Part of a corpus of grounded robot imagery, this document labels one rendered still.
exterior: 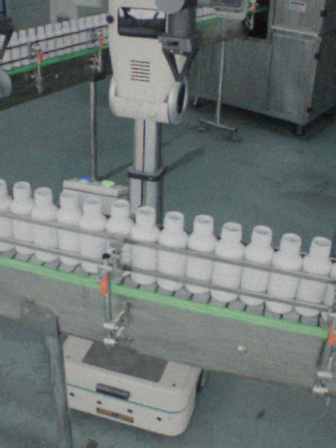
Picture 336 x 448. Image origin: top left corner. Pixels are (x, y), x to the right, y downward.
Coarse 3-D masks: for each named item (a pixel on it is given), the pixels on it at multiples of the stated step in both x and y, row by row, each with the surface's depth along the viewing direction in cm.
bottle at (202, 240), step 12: (204, 216) 113; (204, 228) 110; (192, 240) 112; (204, 240) 111; (216, 240) 113; (204, 252) 112; (192, 264) 114; (204, 264) 113; (192, 276) 115; (204, 276) 115; (192, 288) 117; (204, 288) 116
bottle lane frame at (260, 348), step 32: (0, 256) 127; (0, 288) 130; (32, 288) 127; (64, 288) 124; (96, 288) 121; (128, 288) 119; (64, 320) 129; (96, 320) 125; (128, 320) 122; (160, 320) 120; (192, 320) 117; (224, 320) 114; (256, 320) 112; (160, 352) 124; (192, 352) 121; (224, 352) 119; (256, 352) 116; (288, 352) 114; (320, 352) 111; (288, 384) 118
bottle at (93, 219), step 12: (84, 204) 116; (96, 204) 115; (84, 216) 117; (96, 216) 116; (96, 228) 116; (84, 240) 118; (96, 240) 118; (84, 252) 120; (96, 252) 119; (84, 264) 121; (96, 264) 121
